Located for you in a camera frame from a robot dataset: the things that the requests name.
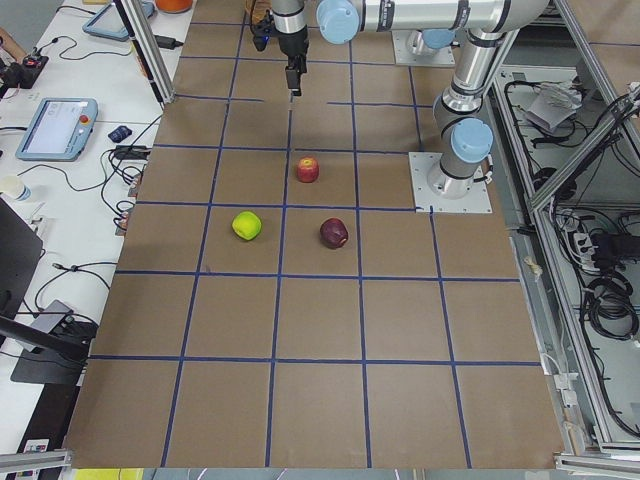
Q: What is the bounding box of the black monitor stand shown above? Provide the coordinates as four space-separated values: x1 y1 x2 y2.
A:
1 202 97 385

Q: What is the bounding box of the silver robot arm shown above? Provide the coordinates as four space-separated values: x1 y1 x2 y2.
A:
316 0 547 200

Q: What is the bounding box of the dark red apple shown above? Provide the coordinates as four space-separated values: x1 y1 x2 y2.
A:
320 218 349 249

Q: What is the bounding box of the teach pendant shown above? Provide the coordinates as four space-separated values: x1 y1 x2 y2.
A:
15 98 98 162
82 1 156 42

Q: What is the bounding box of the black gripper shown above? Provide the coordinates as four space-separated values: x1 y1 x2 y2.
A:
279 26 309 96

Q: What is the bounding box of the far teach pendant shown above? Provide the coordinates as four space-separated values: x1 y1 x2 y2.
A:
82 1 156 42

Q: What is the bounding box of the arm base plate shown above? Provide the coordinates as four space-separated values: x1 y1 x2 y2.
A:
408 152 493 214
392 29 456 68

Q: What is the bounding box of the green apple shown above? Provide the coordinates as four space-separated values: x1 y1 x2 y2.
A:
231 211 262 241

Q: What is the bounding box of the near teach pendant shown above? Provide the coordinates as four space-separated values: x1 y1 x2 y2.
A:
15 98 98 162

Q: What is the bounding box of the aluminium frame post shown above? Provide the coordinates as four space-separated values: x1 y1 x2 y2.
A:
114 0 175 105

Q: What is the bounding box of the red striped apple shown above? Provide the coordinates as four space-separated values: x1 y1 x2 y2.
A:
296 156 320 183

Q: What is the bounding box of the paper cup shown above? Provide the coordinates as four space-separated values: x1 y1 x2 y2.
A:
0 175 31 201

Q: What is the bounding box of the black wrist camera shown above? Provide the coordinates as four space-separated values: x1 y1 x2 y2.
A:
250 17 274 52

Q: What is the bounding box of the black power adapter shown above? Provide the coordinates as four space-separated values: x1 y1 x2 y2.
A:
154 35 184 50

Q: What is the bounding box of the orange bucket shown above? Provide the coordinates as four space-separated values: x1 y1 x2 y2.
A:
155 0 193 14

